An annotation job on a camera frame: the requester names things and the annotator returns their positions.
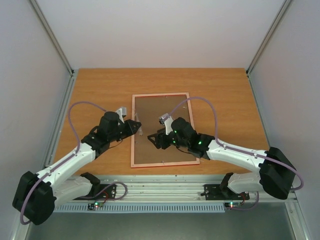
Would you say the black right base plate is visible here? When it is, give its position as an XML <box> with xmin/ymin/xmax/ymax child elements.
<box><xmin>200</xmin><ymin>184</ymin><xmax>250</xmax><ymax>201</ymax></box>

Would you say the slotted grey cable duct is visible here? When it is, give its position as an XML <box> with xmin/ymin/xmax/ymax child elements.
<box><xmin>54</xmin><ymin>202</ymin><xmax>225</xmax><ymax>214</ymax></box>

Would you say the aluminium corner post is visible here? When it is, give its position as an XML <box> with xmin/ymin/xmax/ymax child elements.
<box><xmin>245</xmin><ymin>0</ymin><xmax>294</xmax><ymax>76</ymax></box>
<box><xmin>28</xmin><ymin>0</ymin><xmax>75</xmax><ymax>77</ymax></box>

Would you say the red picture frame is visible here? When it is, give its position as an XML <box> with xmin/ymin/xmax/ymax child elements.
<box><xmin>130</xmin><ymin>92</ymin><xmax>201</xmax><ymax>170</ymax></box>

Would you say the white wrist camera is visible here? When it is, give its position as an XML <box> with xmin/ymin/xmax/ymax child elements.
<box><xmin>116</xmin><ymin>106</ymin><xmax>127</xmax><ymax>124</ymax></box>
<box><xmin>159</xmin><ymin>113</ymin><xmax>174</xmax><ymax>135</ymax></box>

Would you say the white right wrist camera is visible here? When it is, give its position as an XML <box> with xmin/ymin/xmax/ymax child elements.
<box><xmin>159</xmin><ymin>113</ymin><xmax>174</xmax><ymax>135</ymax></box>

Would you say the right aluminium corner post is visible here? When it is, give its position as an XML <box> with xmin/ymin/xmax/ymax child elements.
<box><xmin>245</xmin><ymin>0</ymin><xmax>294</xmax><ymax>76</ymax></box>

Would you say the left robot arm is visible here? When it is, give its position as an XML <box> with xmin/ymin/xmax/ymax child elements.
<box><xmin>12</xmin><ymin>107</ymin><xmax>142</xmax><ymax>225</ymax></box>

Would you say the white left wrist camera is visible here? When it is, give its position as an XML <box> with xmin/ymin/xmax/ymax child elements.
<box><xmin>116</xmin><ymin>106</ymin><xmax>127</xmax><ymax>124</ymax></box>

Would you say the aluminium front rail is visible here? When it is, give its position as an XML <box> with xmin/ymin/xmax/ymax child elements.
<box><xmin>22</xmin><ymin>174</ymin><xmax>298</xmax><ymax>203</ymax></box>

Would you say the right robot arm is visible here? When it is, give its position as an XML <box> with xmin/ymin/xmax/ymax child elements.
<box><xmin>147</xmin><ymin>117</ymin><xmax>296</xmax><ymax>200</ymax></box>

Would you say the left aluminium corner post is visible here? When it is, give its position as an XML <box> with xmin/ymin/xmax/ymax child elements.
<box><xmin>28</xmin><ymin>0</ymin><xmax>75</xmax><ymax>77</ymax></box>

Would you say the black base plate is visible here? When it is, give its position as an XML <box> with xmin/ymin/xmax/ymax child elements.
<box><xmin>200</xmin><ymin>184</ymin><xmax>250</xmax><ymax>201</ymax></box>
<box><xmin>74</xmin><ymin>184</ymin><xmax>117</xmax><ymax>201</ymax></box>

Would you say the right controller board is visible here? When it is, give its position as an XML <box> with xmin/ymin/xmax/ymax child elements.
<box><xmin>224</xmin><ymin>201</ymin><xmax>244</xmax><ymax>209</ymax></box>

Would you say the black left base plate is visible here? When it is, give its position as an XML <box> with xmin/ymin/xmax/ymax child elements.
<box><xmin>74</xmin><ymin>184</ymin><xmax>117</xmax><ymax>201</ymax></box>

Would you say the brown frame backing board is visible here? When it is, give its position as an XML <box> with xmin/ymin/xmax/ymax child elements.
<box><xmin>133</xmin><ymin>95</ymin><xmax>198</xmax><ymax>166</ymax></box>

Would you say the left controller board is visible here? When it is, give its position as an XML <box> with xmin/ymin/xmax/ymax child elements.
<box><xmin>87</xmin><ymin>202</ymin><xmax>104</xmax><ymax>211</ymax></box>

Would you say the controller board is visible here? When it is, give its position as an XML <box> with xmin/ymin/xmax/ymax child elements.
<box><xmin>224</xmin><ymin>201</ymin><xmax>244</xmax><ymax>209</ymax></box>
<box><xmin>87</xmin><ymin>202</ymin><xmax>104</xmax><ymax>211</ymax></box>

